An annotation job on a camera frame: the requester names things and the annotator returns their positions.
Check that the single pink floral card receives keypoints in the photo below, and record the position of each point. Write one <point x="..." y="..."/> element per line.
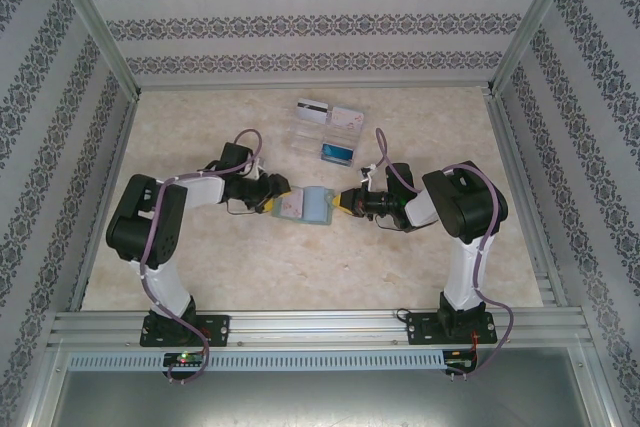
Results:
<point x="291" y="204"/>

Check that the green card holder wallet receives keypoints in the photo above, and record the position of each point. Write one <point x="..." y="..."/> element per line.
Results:
<point x="317" y="207"/>

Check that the clear acrylic card organizer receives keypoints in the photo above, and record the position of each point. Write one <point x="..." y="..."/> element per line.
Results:
<point x="305" y="139"/>

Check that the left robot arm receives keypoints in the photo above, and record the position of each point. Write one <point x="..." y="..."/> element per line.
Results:
<point x="135" y="232"/>

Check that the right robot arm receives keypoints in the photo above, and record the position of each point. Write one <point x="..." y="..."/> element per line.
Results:
<point x="465" y="207"/>

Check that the blue card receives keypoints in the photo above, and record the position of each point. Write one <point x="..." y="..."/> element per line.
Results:
<point x="337" y="154"/>

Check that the pink floral card stack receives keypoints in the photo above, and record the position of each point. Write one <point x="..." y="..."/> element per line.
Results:
<point x="346" y="119"/>

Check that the white card with magnetic stripe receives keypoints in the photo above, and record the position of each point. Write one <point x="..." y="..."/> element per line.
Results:
<point x="311" y="111"/>

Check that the left controller board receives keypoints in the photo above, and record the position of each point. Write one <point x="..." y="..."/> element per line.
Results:
<point x="185" y="358"/>

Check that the controller board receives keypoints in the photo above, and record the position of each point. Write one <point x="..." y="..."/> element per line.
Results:
<point x="457" y="362"/>
<point x="185" y="358"/>

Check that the right controller board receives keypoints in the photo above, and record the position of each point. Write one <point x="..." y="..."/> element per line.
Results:
<point x="457" y="362"/>

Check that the grey metal sheet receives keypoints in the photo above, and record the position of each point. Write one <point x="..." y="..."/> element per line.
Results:
<point x="320" y="402"/>

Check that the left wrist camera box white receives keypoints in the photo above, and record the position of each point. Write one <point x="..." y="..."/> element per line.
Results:
<point x="259" y="171"/>

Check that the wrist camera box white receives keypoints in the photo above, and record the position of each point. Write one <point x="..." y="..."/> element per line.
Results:
<point x="369" y="177"/>
<point x="259" y="171"/>

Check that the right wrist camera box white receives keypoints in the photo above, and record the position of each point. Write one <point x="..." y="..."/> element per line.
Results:
<point x="369" y="177"/>

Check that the aluminium mounting rail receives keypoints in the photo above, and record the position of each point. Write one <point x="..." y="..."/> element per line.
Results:
<point x="320" y="327"/>

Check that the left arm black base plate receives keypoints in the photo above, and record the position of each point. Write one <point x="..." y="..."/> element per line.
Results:
<point x="220" y="329"/>

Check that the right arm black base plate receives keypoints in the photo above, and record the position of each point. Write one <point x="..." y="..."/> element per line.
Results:
<point x="417" y="329"/>

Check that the left aluminium side rail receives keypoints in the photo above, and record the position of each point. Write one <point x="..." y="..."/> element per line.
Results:
<point x="114" y="147"/>

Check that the aluminium side rail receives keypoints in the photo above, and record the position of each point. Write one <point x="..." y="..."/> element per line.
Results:
<point x="516" y="172"/>
<point x="114" y="147"/>

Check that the right aluminium side rail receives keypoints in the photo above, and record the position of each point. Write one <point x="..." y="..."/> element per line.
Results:
<point x="516" y="172"/>

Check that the left aluminium frame post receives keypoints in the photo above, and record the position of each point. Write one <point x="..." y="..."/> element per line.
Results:
<point x="90" y="12"/>

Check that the aluminium frame post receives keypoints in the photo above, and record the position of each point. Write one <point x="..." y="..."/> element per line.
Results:
<point x="90" y="12"/>
<point x="537" y="12"/>

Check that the right aluminium frame post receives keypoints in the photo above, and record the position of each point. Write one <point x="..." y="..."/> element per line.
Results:
<point x="537" y="12"/>

